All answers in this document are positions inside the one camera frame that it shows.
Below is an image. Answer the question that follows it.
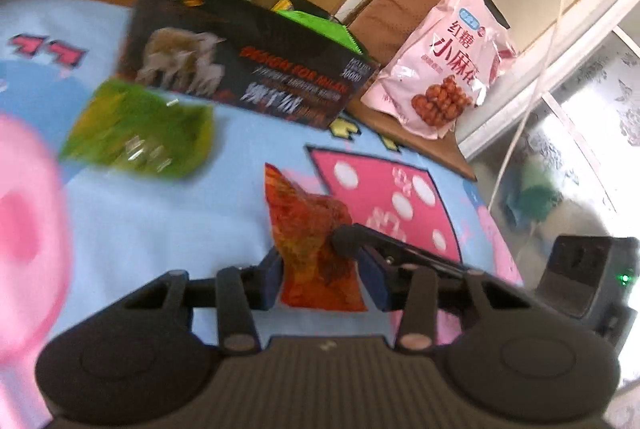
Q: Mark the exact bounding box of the orange red snack packet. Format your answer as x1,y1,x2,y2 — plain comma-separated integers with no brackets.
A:
265,164,367,312

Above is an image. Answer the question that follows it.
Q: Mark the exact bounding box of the bright green snack packet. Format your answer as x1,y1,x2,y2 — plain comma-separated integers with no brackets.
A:
277,10,362,54

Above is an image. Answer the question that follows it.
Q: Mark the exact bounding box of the green round container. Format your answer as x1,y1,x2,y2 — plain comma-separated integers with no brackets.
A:
504,157,561,227

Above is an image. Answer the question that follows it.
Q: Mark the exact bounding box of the cartoon pig bed sheet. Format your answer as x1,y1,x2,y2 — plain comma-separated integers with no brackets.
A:
1,0,521,428

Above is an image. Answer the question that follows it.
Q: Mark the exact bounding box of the pink fried-dough snack bag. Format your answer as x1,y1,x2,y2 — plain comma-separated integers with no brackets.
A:
361,0,518,140

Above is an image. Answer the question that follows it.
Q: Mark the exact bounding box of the black sheep-print box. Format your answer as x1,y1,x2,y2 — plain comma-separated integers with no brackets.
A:
116,0,378,129

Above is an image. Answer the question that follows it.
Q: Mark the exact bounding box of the brown chair cushion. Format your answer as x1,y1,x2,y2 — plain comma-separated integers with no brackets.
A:
344,0,476,182

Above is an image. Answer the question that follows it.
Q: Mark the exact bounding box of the white cable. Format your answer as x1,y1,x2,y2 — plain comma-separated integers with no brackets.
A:
487,0,574,210

